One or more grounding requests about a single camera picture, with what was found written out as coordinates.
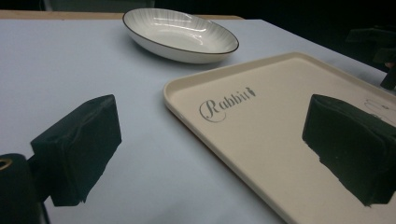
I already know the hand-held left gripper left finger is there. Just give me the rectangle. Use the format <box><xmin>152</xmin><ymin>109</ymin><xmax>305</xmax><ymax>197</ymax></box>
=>
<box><xmin>26</xmin><ymin>93</ymin><xmax>122</xmax><ymax>207</ymax></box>

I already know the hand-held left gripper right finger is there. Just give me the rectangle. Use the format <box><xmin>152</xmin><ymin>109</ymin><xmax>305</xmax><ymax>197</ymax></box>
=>
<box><xmin>302</xmin><ymin>93</ymin><xmax>396</xmax><ymax>207</ymax></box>

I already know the cream plastic tray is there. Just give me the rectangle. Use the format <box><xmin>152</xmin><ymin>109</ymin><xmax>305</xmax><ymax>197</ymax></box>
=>
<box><xmin>163</xmin><ymin>51</ymin><xmax>396</xmax><ymax>224</ymax></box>

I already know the white ribbed oval bowl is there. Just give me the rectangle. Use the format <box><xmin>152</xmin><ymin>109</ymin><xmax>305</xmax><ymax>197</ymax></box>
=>
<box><xmin>121</xmin><ymin>7</ymin><xmax>240</xmax><ymax>64</ymax></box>

